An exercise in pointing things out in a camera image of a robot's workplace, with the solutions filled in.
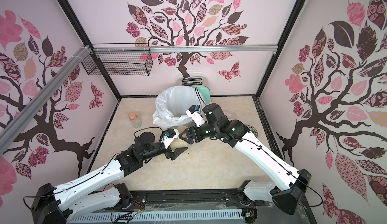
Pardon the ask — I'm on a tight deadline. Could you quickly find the glass jar beige lid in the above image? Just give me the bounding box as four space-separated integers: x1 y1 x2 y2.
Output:
170 138 189 151
152 154 166 163

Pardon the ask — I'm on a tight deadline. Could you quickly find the glass jar with rice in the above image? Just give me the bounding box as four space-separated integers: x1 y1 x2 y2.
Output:
225 111 237 121

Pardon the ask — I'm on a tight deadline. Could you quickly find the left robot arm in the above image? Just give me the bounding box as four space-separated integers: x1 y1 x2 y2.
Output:
30 132 187 224

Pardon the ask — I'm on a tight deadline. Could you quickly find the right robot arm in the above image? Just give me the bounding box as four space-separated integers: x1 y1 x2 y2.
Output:
179 104 311 215

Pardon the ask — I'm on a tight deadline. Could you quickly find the grey mesh trash bin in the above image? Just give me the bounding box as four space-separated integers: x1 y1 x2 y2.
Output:
170 120 196 128

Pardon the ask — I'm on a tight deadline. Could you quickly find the white plastic trash bag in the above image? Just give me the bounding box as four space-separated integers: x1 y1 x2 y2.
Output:
153 85 200 129

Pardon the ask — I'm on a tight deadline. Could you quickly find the small bottle with cork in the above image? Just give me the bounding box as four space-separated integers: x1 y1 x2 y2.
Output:
128 112 142 128

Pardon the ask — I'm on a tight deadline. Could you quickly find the patterned ceramic bowl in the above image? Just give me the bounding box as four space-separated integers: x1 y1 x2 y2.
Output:
247 125 258 138

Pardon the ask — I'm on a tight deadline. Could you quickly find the mint green toaster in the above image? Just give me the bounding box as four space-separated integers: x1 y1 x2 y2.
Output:
178 76 211 105

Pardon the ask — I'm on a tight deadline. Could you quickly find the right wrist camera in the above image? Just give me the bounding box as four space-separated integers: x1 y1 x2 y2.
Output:
186 105 205 127

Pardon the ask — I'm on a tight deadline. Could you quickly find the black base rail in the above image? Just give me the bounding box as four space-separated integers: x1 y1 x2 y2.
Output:
105 187 316 224

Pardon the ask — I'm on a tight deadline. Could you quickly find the white slotted cable duct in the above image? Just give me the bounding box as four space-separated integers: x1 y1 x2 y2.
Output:
70 209 244 224

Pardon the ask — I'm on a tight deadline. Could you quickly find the aluminium rail back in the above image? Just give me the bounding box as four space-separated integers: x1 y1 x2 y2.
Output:
93 44 278 53

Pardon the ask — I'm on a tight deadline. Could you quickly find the aluminium rail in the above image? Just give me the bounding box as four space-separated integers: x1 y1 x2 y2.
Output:
1 45 91 154
93 44 278 53

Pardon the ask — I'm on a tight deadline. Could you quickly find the black wire basket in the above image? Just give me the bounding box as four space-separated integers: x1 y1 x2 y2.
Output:
82 43 153 76

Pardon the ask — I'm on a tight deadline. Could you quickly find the aluminium rail left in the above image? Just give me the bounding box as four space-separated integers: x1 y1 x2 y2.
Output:
1 45 91 154

